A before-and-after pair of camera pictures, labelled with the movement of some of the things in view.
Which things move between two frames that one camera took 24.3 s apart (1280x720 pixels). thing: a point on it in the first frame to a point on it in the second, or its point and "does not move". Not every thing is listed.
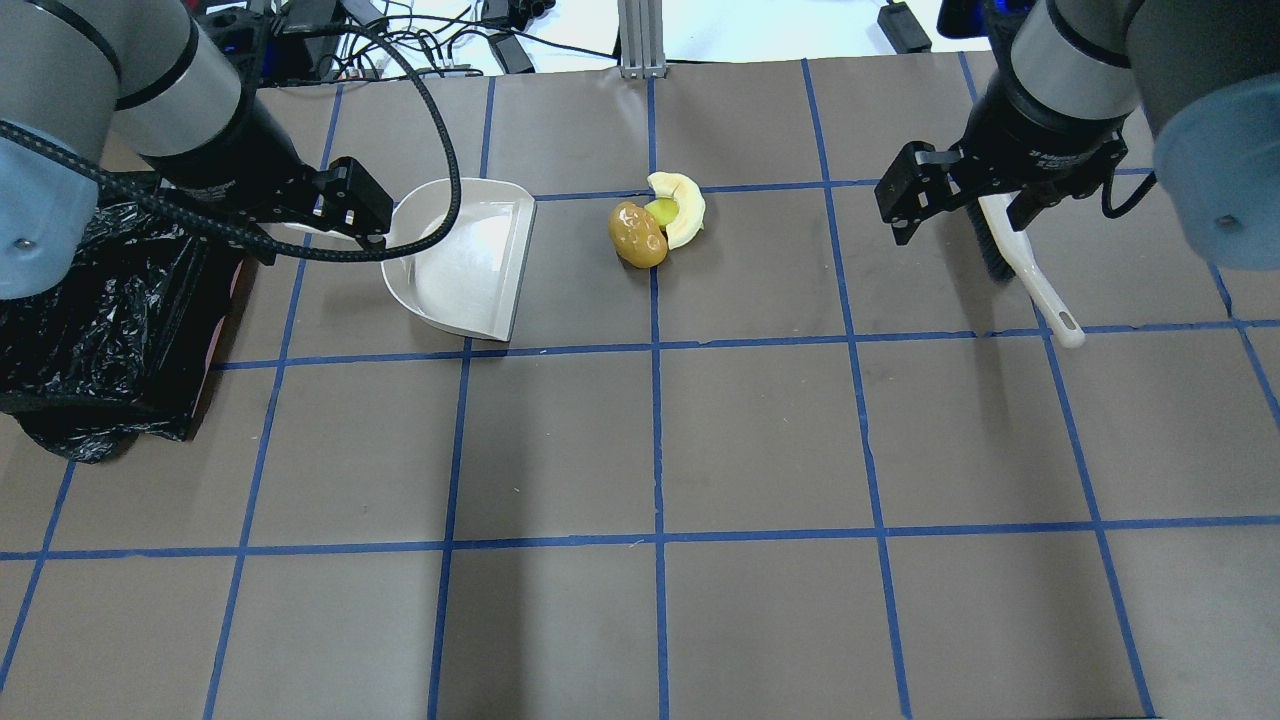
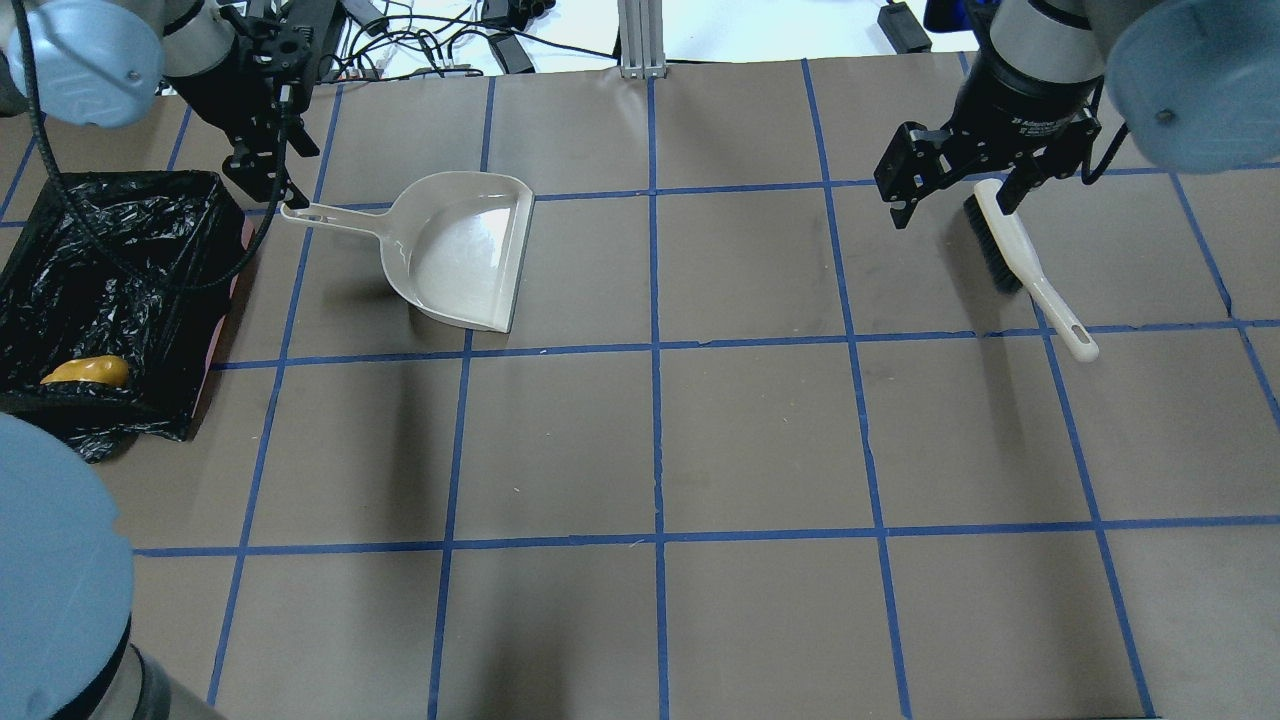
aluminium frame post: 640,30 does not move
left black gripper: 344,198 to 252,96
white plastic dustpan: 470,281 does not move
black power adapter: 902,29 does not move
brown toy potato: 636,236 to 105,370
